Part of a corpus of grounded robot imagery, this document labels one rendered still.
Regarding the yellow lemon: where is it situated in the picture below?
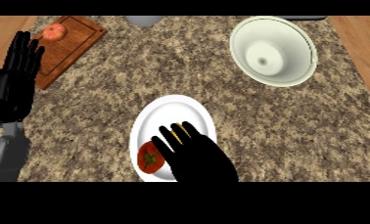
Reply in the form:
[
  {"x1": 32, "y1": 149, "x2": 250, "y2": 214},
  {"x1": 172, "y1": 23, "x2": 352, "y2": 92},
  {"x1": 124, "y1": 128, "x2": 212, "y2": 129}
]
[{"x1": 169, "y1": 122, "x2": 186, "y2": 146}]

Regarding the white plate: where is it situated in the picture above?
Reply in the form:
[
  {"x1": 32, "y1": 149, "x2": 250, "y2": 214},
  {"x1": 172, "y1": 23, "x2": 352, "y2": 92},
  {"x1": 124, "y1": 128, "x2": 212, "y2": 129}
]
[{"x1": 129, "y1": 94, "x2": 217, "y2": 183}]

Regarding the brown wooden cutting board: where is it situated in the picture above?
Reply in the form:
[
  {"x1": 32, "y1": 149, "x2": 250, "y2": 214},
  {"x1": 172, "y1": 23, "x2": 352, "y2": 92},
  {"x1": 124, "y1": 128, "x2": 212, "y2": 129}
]
[{"x1": 31, "y1": 16, "x2": 108, "y2": 91}]

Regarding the white bowl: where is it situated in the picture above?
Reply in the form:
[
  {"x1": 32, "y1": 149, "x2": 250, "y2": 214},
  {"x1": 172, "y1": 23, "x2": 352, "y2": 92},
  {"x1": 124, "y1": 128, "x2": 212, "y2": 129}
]
[{"x1": 228, "y1": 16, "x2": 320, "y2": 88}]

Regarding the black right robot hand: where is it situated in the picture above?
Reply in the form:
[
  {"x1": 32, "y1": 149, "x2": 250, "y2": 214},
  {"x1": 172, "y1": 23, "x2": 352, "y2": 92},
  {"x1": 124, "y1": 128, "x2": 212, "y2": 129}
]
[{"x1": 151, "y1": 120, "x2": 240, "y2": 183}]

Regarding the red apple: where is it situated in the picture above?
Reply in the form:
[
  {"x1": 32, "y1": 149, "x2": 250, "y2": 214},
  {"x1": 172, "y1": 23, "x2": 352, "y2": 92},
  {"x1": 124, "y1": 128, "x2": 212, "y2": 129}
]
[{"x1": 41, "y1": 22, "x2": 68, "y2": 42}]

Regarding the grey rounded object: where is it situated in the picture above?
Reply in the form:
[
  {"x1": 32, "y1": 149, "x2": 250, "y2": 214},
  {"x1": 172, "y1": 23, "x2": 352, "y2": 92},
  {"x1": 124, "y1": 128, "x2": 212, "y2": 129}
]
[{"x1": 124, "y1": 16, "x2": 163, "y2": 27}]

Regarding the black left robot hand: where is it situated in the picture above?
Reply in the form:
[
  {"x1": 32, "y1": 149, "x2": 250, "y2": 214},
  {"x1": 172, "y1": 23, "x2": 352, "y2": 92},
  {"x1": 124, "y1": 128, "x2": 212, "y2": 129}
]
[{"x1": 0, "y1": 30, "x2": 46, "y2": 124}]

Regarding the dark grey flat object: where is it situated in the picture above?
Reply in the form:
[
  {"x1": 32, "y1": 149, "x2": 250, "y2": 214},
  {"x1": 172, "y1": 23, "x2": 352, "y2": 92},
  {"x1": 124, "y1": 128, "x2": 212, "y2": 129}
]
[{"x1": 277, "y1": 16, "x2": 327, "y2": 21}]

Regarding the red tomato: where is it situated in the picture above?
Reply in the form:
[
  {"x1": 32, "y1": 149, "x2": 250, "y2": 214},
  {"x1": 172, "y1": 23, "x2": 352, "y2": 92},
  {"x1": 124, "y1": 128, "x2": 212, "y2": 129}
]
[{"x1": 138, "y1": 141, "x2": 167, "y2": 174}]

